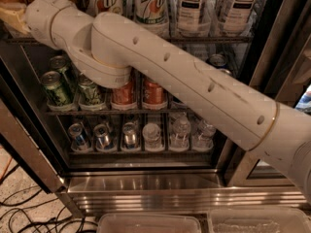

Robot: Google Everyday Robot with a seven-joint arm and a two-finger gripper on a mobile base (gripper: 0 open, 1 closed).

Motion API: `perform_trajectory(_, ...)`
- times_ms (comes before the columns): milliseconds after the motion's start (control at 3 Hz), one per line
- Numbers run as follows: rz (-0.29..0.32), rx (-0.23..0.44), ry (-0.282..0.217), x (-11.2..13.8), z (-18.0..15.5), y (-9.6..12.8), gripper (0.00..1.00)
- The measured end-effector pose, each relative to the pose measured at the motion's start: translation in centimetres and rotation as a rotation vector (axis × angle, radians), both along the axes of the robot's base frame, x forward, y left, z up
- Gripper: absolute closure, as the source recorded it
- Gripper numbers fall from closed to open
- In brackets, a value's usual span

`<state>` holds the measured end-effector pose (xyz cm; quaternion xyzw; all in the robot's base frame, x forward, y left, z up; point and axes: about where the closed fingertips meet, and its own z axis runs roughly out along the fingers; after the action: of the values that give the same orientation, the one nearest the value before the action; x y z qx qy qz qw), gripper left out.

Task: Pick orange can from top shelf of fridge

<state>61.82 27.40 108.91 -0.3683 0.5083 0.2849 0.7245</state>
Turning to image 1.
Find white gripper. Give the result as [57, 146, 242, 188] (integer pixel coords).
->
[0, 0, 76, 50]

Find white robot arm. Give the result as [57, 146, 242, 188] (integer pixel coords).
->
[0, 0, 311, 197]

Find green can back left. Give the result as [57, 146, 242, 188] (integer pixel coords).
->
[50, 55, 77, 92]

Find green can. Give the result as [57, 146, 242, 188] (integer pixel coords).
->
[41, 71, 73, 107]
[78, 74, 104, 106]
[50, 55, 77, 92]

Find green can front left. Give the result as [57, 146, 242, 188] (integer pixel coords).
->
[41, 71, 73, 107]

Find green can front right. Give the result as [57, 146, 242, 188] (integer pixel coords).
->
[78, 74, 104, 106]

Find white 7UP can right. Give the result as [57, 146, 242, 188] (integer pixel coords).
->
[134, 0, 167, 31]

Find orange soda can front left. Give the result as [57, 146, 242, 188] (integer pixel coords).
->
[112, 80, 134, 105]

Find orange soda can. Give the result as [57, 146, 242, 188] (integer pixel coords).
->
[143, 78, 164, 105]
[112, 80, 134, 105]

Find blue energy can left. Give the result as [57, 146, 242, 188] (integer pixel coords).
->
[68, 123, 91, 150]

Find blue energy can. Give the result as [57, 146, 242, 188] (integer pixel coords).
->
[93, 124, 114, 150]
[68, 123, 91, 150]

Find blue energy can middle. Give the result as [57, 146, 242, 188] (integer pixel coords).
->
[93, 124, 114, 150]

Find orange soda can front right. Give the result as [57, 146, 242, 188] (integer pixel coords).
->
[143, 78, 164, 105]

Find silver energy can right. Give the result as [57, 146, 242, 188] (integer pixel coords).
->
[122, 122, 138, 149]

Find blue Pepsi can front left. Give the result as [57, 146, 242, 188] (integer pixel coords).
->
[172, 96, 184, 106]

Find blue pepsi can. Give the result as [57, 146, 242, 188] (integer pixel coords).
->
[219, 68, 232, 77]
[172, 96, 184, 106]
[207, 54, 227, 69]

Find stainless steel fridge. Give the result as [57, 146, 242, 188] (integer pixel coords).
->
[1, 0, 310, 216]

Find blue Pepsi can back right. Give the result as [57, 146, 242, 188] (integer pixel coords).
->
[207, 54, 227, 69]

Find blue Pepsi can front right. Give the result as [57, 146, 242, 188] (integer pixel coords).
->
[219, 68, 232, 77]

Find Teas Tea bottle left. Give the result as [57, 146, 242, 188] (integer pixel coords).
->
[176, 0, 207, 32]

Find teas tea bottle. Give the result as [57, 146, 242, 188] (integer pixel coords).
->
[176, 0, 207, 32]
[217, 0, 256, 34]

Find clear water bottle left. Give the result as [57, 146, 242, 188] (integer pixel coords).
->
[142, 123, 161, 150]

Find clear water bottle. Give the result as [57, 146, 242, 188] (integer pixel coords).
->
[192, 119, 216, 151]
[170, 116, 191, 150]
[142, 123, 161, 150]

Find clear water bottle middle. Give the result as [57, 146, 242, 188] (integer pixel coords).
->
[170, 116, 191, 150]

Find Teas Tea bottle right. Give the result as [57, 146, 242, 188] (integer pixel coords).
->
[217, 0, 256, 34]

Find clear water bottle right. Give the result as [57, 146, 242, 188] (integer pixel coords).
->
[192, 119, 216, 151]

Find clear plastic bin left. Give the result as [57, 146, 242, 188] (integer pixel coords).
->
[96, 214, 201, 233]

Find clear plastic bin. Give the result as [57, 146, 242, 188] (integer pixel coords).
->
[208, 207, 311, 233]
[96, 214, 201, 233]

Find clear plastic bin right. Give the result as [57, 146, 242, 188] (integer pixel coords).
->
[208, 207, 311, 233]

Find middle wire shelf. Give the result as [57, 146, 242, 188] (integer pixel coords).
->
[45, 109, 192, 116]

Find bottom wire shelf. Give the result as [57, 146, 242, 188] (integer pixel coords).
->
[69, 149, 213, 155]

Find orange floor cable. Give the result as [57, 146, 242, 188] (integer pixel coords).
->
[0, 157, 14, 180]

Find black floor cables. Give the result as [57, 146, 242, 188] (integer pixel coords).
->
[0, 163, 98, 233]

